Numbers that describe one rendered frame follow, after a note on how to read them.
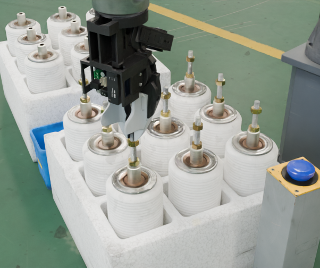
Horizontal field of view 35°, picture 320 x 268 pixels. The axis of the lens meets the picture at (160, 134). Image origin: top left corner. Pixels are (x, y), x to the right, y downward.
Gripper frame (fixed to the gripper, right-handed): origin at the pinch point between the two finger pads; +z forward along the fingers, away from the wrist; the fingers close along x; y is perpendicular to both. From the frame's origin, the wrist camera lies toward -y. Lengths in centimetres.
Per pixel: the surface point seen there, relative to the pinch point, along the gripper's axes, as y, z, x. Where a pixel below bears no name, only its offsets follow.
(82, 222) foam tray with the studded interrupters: 3.3, 22.0, -10.2
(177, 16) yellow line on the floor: -126, 34, -67
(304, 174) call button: -5.7, 1.8, 25.6
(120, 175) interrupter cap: 1.0, 9.4, -2.4
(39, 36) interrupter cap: -35, 9, -56
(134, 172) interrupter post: 1.3, 7.2, 0.7
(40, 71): -23, 12, -44
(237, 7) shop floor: -151, 34, -50
